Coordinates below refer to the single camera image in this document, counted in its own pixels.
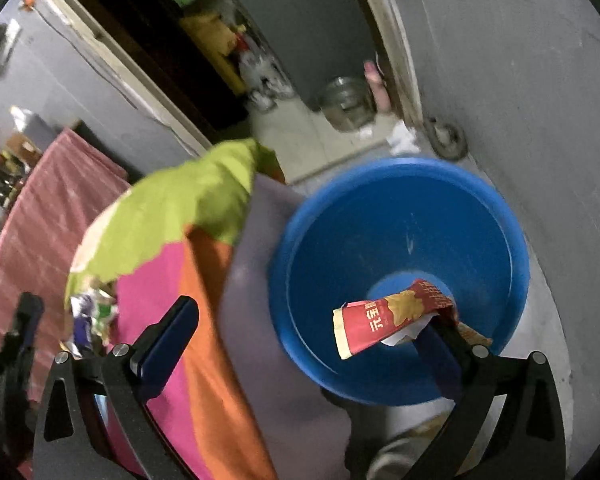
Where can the red snack wrapper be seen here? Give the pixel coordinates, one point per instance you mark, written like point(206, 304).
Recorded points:
point(395, 318)

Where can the grey cabinet in doorway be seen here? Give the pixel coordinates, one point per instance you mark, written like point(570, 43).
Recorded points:
point(315, 41)

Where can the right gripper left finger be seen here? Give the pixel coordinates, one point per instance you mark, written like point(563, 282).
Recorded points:
point(94, 422)

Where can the white sneakers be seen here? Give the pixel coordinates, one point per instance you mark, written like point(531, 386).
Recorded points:
point(266, 89)

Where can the blue plastic bucket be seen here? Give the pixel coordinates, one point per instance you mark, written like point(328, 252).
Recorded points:
point(373, 231)

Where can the green white wrapper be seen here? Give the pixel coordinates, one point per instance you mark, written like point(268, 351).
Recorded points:
point(92, 314)

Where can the colourful patchwork table cloth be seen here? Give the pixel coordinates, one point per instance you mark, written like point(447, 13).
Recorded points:
point(235, 407)

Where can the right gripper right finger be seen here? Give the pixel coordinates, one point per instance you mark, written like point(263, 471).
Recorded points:
point(506, 422)

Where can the steel pot on floor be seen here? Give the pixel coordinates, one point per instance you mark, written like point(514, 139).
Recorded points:
point(347, 104)

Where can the pink checked cloth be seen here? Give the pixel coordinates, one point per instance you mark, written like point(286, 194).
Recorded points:
point(67, 190)

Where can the pink bottle on floor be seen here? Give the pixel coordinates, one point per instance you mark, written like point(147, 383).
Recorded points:
point(377, 87)

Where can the yellow bag in closet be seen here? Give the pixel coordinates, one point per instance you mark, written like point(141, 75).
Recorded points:
point(217, 42)

